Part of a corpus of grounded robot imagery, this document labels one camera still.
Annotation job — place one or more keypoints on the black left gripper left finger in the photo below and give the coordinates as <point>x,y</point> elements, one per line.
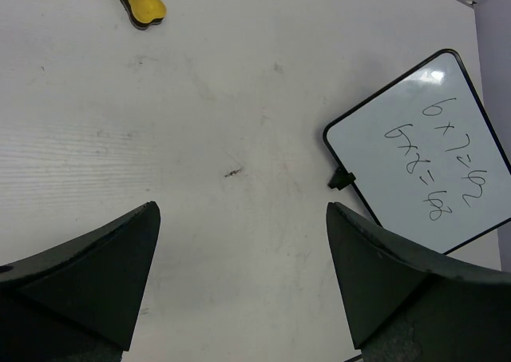
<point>79,301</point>

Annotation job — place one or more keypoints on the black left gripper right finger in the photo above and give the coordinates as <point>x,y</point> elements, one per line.
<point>405,302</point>

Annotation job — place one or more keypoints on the small black-framed whiteboard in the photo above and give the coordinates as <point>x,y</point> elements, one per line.
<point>423,157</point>

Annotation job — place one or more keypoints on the yellow bone-shaped eraser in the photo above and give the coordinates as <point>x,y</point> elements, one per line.
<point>145,13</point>

